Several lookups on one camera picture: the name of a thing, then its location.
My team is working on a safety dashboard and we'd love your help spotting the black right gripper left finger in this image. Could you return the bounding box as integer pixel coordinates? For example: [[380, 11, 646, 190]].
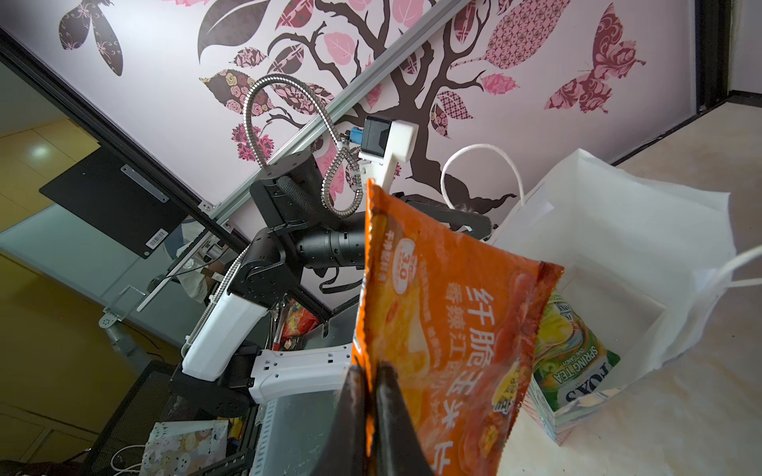
[[312, 365, 368, 476]]

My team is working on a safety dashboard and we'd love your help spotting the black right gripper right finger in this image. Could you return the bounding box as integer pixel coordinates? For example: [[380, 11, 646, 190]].
[[372, 362, 433, 476]]

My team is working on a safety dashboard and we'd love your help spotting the orange corn chips bag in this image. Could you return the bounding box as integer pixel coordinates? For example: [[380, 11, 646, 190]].
[[353, 184, 564, 475]]

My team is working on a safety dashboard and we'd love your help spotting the green Fox's spring tea bag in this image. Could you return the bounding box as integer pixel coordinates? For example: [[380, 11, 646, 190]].
[[533, 292, 620, 412]]

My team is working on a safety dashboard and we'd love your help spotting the floral paper bag white inside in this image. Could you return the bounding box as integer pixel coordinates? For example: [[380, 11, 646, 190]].
[[439, 142, 762, 446]]

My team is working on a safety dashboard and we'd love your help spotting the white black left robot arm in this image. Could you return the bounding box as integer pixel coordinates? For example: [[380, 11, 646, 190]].
[[171, 151, 365, 418]]

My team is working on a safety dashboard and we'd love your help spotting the left metal flexible conduit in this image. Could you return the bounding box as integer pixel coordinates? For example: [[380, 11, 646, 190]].
[[181, 72, 365, 352]]

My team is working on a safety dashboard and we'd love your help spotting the black monitor back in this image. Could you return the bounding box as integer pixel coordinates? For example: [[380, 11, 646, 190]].
[[40, 148, 187, 259]]

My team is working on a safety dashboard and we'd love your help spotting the white slotted cable duct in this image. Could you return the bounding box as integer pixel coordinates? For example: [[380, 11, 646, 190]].
[[248, 400, 278, 476]]

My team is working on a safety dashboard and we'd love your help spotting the aluminium rail left wall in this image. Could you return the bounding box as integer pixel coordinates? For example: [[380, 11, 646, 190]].
[[136, 0, 468, 313]]

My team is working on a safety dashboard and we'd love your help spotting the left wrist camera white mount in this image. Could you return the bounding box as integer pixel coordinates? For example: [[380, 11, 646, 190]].
[[349, 116, 419, 192]]

